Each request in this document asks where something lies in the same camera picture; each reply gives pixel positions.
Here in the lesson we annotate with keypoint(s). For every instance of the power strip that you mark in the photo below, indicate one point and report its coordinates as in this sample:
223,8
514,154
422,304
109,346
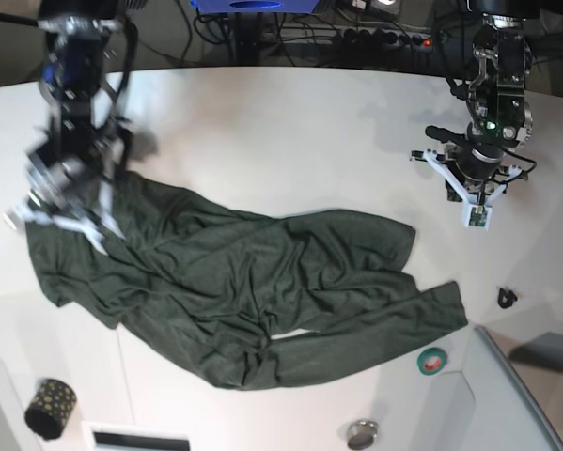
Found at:
379,38

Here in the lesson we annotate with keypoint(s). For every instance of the black yellow-dotted cup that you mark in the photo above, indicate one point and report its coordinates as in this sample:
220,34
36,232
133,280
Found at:
50,409

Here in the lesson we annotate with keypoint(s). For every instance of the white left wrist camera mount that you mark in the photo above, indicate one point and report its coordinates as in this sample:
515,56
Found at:
477,201

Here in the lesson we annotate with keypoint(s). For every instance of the white slotted tray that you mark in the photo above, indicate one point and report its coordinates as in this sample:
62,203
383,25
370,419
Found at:
106,436

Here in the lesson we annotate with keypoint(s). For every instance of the blue box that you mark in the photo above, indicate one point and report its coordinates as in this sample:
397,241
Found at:
253,6

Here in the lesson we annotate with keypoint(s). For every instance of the small metal tin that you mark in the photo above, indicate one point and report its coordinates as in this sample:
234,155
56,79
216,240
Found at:
361,434

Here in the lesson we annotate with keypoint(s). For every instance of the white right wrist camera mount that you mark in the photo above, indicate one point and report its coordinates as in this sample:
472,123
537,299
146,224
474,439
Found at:
74,221

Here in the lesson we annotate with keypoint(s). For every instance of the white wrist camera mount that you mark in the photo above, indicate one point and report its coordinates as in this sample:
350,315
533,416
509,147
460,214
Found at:
74,221
477,201

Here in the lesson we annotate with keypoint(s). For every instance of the small black clip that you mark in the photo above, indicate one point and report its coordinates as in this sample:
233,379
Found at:
507,297

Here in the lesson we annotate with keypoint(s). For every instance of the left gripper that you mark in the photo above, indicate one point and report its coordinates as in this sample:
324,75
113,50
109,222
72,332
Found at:
472,165

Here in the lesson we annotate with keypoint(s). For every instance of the green tape roll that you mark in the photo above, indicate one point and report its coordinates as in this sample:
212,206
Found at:
431,361

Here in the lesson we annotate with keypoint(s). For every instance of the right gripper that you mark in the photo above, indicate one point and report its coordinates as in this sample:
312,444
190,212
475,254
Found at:
66,188

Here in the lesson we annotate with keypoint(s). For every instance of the dark green t-shirt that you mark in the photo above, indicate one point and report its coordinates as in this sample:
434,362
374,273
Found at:
246,301

